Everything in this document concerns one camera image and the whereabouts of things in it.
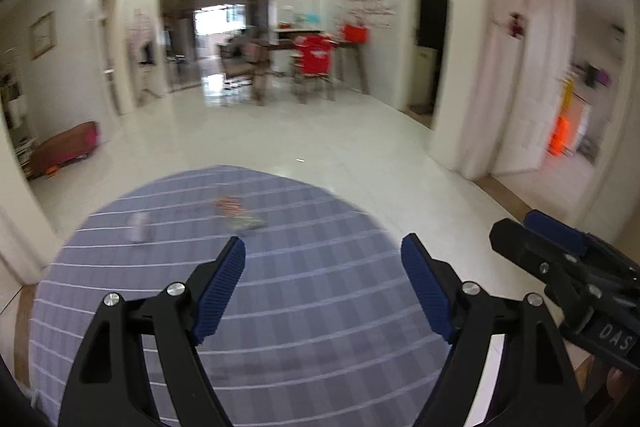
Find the purple hanging object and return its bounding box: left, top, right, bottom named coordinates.
left=582, top=67, right=611, bottom=90

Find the red chair cover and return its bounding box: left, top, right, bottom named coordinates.
left=292, top=36, right=335, bottom=75

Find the pale purple wrapper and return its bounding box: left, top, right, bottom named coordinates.
left=126, top=211, right=152, bottom=244

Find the wooden chair with cover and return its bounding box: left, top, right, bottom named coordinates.
left=290, top=36, right=337, bottom=102

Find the white door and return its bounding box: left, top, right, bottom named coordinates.
left=462, top=0, right=578, bottom=178

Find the grey checked tablecloth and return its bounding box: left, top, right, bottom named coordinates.
left=29, top=164, right=506, bottom=427

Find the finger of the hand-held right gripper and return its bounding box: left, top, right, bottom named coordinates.
left=525, top=209, right=608, bottom=258
left=490, top=218, right=581, bottom=288

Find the red door decoration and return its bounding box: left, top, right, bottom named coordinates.
left=506, top=12, right=530, bottom=40

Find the orange object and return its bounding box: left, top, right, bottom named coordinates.
left=547, top=117, right=571, bottom=158

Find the bare wooden dining chair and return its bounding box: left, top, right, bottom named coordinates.
left=220, top=42, right=273, bottom=105

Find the framed wall picture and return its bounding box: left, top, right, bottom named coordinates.
left=29, top=12, right=56, bottom=58

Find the wooden dining table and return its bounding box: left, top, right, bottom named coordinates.
left=257, top=34, right=371, bottom=100

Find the white cabinet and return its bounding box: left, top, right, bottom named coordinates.
left=410, top=47, right=438, bottom=108

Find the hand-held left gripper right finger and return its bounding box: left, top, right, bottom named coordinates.
left=401, top=233, right=586, bottom=427

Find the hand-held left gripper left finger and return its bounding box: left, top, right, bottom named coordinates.
left=57, top=236, right=247, bottom=427

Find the red green snack wrapper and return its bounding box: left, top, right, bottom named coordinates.
left=214, top=196, right=267, bottom=235

